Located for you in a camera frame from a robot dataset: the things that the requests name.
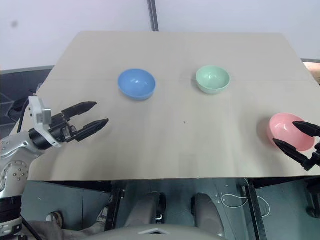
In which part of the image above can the dark panel beside table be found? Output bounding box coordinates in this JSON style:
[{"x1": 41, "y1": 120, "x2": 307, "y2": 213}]
[{"x1": 0, "y1": 65, "x2": 55, "y2": 141}]

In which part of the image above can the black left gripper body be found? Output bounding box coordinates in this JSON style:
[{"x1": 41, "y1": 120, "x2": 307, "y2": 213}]
[{"x1": 48, "y1": 111, "x2": 78, "y2": 143}]

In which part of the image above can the black stand with caster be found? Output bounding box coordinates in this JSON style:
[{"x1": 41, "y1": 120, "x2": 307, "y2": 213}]
[{"x1": 305, "y1": 179, "x2": 320, "y2": 219}]

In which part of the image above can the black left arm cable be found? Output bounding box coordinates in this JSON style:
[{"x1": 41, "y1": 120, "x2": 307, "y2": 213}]
[{"x1": 7, "y1": 96, "x2": 34, "y2": 135}]

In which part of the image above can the round beige caster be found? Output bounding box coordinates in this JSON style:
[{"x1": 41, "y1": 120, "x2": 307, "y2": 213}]
[{"x1": 45, "y1": 211, "x2": 64, "y2": 227}]

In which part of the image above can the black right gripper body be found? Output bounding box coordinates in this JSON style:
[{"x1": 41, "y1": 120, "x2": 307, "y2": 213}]
[{"x1": 309, "y1": 141, "x2": 320, "y2": 168}]

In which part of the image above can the grey vertical wall post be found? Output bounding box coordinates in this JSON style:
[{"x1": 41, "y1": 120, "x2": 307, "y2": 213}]
[{"x1": 146, "y1": 0, "x2": 160, "y2": 32}]

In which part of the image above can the brown wooden board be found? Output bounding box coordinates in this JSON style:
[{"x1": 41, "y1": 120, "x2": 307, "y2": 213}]
[{"x1": 301, "y1": 58, "x2": 320, "y2": 86}]

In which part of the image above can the grey right robot leg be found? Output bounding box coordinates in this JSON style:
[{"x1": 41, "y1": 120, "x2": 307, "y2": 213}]
[{"x1": 190, "y1": 192, "x2": 226, "y2": 238}]

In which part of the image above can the grey robot torso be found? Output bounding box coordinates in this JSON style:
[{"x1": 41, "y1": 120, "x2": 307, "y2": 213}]
[{"x1": 99, "y1": 223, "x2": 226, "y2": 240}]

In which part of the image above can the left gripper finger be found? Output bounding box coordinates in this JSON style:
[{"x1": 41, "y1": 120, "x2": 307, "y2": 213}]
[
  {"x1": 73, "y1": 118, "x2": 110, "y2": 143},
  {"x1": 61, "y1": 101, "x2": 98, "y2": 123}
]

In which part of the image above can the black table leg frame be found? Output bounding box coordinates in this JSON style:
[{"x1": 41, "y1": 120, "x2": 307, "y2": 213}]
[
  {"x1": 106, "y1": 180, "x2": 126, "y2": 231},
  {"x1": 243, "y1": 177, "x2": 266, "y2": 240}
]

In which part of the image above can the green plastic bowl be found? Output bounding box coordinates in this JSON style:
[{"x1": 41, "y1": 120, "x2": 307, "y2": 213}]
[{"x1": 195, "y1": 65, "x2": 231, "y2": 95}]

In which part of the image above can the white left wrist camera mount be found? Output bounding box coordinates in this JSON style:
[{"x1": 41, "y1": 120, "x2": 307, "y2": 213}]
[{"x1": 27, "y1": 95, "x2": 62, "y2": 149}]

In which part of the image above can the pink-red plastic bowl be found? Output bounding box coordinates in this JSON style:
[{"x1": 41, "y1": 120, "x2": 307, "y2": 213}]
[{"x1": 268, "y1": 112, "x2": 316, "y2": 152}]

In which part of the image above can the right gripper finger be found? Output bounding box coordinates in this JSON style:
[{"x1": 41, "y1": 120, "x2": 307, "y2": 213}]
[
  {"x1": 292, "y1": 121, "x2": 320, "y2": 138},
  {"x1": 272, "y1": 137, "x2": 314, "y2": 172}
]

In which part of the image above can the blue plastic bowl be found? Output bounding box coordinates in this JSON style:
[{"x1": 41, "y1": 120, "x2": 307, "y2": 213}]
[{"x1": 117, "y1": 68, "x2": 157, "y2": 102}]

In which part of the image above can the white floor cable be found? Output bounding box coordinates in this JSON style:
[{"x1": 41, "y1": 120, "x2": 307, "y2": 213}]
[{"x1": 220, "y1": 193, "x2": 271, "y2": 217}]

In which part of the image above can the grey cloth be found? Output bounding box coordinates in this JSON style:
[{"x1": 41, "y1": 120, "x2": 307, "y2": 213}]
[{"x1": 21, "y1": 219, "x2": 111, "y2": 240}]

